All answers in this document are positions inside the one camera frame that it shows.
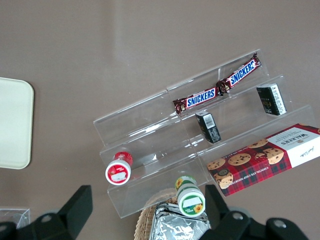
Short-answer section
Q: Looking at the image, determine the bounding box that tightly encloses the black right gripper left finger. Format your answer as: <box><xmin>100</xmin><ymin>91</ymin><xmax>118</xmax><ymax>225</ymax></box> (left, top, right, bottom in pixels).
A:
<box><xmin>56</xmin><ymin>184</ymin><xmax>94</xmax><ymax>240</ymax></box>

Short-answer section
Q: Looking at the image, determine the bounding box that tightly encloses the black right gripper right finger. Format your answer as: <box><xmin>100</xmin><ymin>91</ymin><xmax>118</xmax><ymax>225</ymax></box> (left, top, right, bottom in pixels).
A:
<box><xmin>204</xmin><ymin>184</ymin><xmax>251</xmax><ymax>230</ymax></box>

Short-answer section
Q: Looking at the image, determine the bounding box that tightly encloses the aluminium foil tray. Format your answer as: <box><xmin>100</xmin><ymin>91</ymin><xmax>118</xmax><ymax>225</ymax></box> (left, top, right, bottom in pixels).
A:
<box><xmin>149</xmin><ymin>202</ymin><xmax>212</xmax><ymax>240</ymax></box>

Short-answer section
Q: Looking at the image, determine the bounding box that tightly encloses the oval wicker basket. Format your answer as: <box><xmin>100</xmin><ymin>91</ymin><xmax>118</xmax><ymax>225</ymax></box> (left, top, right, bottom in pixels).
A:
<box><xmin>134</xmin><ymin>188</ymin><xmax>181</xmax><ymax>240</ymax></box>

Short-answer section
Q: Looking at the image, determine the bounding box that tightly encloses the beige rectangular tray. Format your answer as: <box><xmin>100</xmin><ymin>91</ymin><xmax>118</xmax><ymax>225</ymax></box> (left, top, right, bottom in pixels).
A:
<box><xmin>0</xmin><ymin>76</ymin><xmax>35</xmax><ymax>170</ymax></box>

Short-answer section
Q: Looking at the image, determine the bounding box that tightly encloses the green lid yogurt cup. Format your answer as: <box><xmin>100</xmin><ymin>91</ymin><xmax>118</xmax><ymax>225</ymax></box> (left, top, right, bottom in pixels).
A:
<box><xmin>174</xmin><ymin>175</ymin><xmax>207</xmax><ymax>217</ymax></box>

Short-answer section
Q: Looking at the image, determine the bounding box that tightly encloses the red lid yogurt cup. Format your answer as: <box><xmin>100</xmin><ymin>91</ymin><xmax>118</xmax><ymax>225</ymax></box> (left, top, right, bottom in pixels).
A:
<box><xmin>104</xmin><ymin>150</ymin><xmax>134</xmax><ymax>186</ymax></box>

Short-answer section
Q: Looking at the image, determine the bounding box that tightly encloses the clear acrylic bottle rack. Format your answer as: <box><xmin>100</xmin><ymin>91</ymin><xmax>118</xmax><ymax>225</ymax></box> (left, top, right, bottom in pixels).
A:
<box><xmin>0</xmin><ymin>208</ymin><xmax>32</xmax><ymax>230</ymax></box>

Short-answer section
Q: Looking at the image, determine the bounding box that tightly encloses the red tartan cookie box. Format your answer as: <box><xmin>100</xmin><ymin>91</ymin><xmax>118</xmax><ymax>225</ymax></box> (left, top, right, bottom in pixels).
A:
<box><xmin>206</xmin><ymin>123</ymin><xmax>320</xmax><ymax>198</ymax></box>

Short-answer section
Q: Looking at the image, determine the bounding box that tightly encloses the small black box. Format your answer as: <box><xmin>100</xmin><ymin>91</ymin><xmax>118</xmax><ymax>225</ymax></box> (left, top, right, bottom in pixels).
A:
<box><xmin>256</xmin><ymin>83</ymin><xmax>288</xmax><ymax>117</ymax></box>
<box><xmin>195</xmin><ymin>111</ymin><xmax>222</xmax><ymax>144</ymax></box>

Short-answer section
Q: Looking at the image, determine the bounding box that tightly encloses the clear acrylic stepped stand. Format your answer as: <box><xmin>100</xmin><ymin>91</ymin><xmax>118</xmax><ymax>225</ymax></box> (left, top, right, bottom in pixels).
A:
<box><xmin>92</xmin><ymin>85</ymin><xmax>211</xmax><ymax>220</ymax></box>
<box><xmin>166</xmin><ymin>48</ymin><xmax>320</xmax><ymax>198</ymax></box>

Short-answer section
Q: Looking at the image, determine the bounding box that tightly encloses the Snickers chocolate bar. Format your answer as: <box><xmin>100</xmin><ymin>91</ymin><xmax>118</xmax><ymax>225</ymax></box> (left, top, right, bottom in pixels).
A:
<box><xmin>215</xmin><ymin>52</ymin><xmax>262</xmax><ymax>95</ymax></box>
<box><xmin>172</xmin><ymin>87</ymin><xmax>219</xmax><ymax>115</ymax></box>

